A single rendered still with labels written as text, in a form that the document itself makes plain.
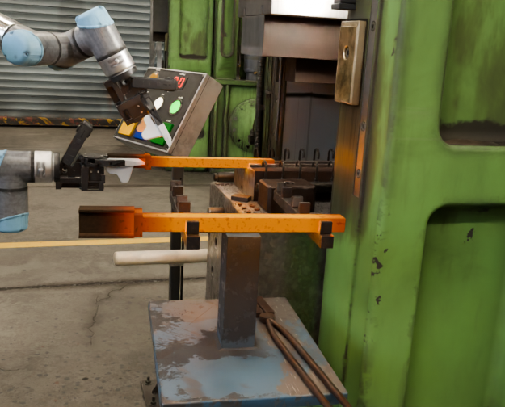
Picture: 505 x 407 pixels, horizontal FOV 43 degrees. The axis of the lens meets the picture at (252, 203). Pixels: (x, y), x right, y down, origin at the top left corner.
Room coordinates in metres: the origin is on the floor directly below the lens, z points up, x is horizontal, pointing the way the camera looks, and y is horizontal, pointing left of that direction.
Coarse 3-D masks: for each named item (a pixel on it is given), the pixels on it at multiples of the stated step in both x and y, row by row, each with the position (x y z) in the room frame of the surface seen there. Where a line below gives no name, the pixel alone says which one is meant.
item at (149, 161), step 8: (144, 160) 1.55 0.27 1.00; (152, 160) 1.55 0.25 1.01; (160, 160) 1.55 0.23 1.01; (168, 160) 1.56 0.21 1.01; (176, 160) 1.56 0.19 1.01; (184, 160) 1.57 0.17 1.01; (192, 160) 1.57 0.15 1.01; (200, 160) 1.58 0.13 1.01; (208, 160) 1.59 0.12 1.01; (216, 160) 1.59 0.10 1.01; (224, 160) 1.60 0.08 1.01; (232, 160) 1.60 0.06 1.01; (240, 160) 1.61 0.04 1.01; (248, 160) 1.62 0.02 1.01; (256, 160) 1.62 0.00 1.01; (272, 160) 1.64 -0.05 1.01
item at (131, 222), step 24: (96, 216) 0.91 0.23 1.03; (120, 216) 0.92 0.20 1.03; (144, 216) 0.93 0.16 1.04; (168, 216) 0.93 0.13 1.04; (192, 216) 0.94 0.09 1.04; (216, 216) 0.95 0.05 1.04; (240, 216) 0.96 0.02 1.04; (264, 216) 0.97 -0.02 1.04; (288, 216) 0.98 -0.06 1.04; (312, 216) 0.98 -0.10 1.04; (336, 216) 0.99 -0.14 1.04
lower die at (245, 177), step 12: (240, 168) 1.69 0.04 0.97; (252, 168) 1.59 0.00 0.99; (264, 168) 1.60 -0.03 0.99; (276, 168) 1.61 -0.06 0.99; (288, 168) 1.62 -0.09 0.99; (312, 168) 1.64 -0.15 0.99; (324, 168) 1.65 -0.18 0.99; (240, 180) 1.68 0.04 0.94; (252, 180) 1.57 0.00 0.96; (312, 180) 1.60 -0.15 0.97; (324, 180) 1.61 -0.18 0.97; (252, 192) 1.57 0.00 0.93; (324, 192) 1.61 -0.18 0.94
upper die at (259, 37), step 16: (256, 16) 1.62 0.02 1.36; (272, 16) 1.56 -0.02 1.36; (256, 32) 1.61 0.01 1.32; (272, 32) 1.56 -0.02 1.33; (288, 32) 1.58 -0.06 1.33; (304, 32) 1.59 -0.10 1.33; (320, 32) 1.60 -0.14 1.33; (336, 32) 1.61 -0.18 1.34; (256, 48) 1.60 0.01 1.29; (272, 48) 1.56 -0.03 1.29; (288, 48) 1.58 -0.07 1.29; (304, 48) 1.59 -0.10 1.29; (320, 48) 1.60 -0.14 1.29; (336, 48) 1.61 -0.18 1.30
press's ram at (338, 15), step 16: (240, 0) 1.78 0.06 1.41; (256, 0) 1.63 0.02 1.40; (272, 0) 1.51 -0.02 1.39; (288, 0) 1.52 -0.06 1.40; (304, 0) 1.53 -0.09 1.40; (320, 0) 1.54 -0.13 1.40; (240, 16) 1.77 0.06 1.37; (288, 16) 1.58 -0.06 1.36; (304, 16) 1.54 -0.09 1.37; (320, 16) 1.54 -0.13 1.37; (336, 16) 1.56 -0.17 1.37
